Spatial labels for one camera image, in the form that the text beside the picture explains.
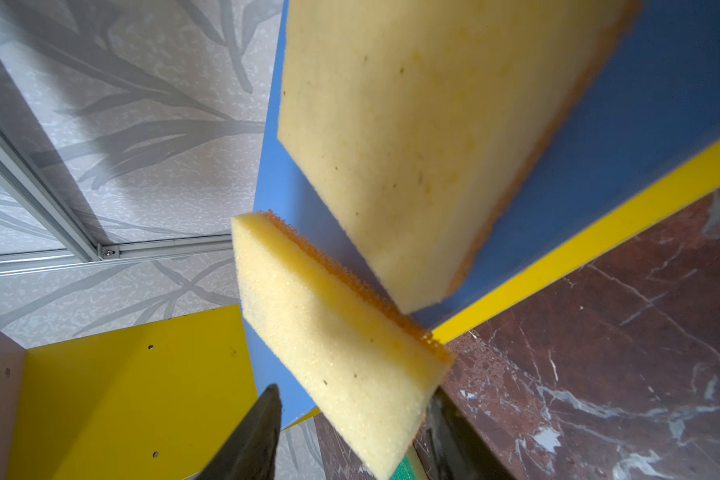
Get yellow pink blue wooden shelf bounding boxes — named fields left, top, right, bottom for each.
left=0, top=0, right=720, bottom=480

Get green scourer yellow sponge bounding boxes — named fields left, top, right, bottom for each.
left=390, top=446, right=429, bottom=480

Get aluminium frame profiles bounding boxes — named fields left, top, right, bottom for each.
left=0, top=129, right=232, bottom=277

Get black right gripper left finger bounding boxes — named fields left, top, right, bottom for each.
left=196, top=384, right=282, bottom=480

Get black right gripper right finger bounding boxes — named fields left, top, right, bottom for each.
left=426, top=387, right=514, bottom=480

